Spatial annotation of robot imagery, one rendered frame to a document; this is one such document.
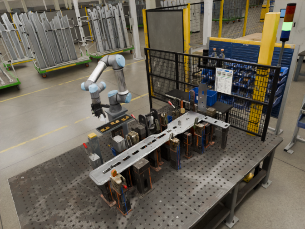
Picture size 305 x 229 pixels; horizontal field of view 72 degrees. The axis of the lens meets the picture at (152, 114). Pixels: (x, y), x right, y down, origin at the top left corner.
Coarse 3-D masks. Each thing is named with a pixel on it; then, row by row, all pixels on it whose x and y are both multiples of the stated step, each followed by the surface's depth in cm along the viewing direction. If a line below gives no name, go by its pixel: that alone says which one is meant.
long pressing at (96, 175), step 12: (180, 120) 233; (192, 120) 231; (180, 132) 214; (144, 144) 200; (156, 144) 199; (120, 156) 188; (132, 156) 187; (144, 156) 187; (96, 168) 177; (108, 168) 177; (120, 168) 175; (96, 180) 165; (108, 180) 166
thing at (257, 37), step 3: (255, 33) 608; (258, 33) 604; (261, 33) 600; (243, 36) 582; (246, 36) 579; (249, 36) 576; (252, 36) 572; (255, 36) 569; (258, 36) 566; (261, 36) 563; (237, 39) 558; (240, 39) 555; (243, 39) 552; (246, 39) 548; (249, 39) 546; (252, 39) 547; (255, 39) 548; (258, 39) 541; (276, 39) 539
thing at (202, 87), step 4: (200, 84) 234; (204, 84) 230; (200, 88) 237; (204, 88) 233; (200, 92) 239; (204, 92) 235; (200, 96) 241; (204, 96) 237; (200, 100) 244; (204, 100) 239; (200, 104) 246; (204, 104) 241; (200, 108) 248; (204, 108) 244
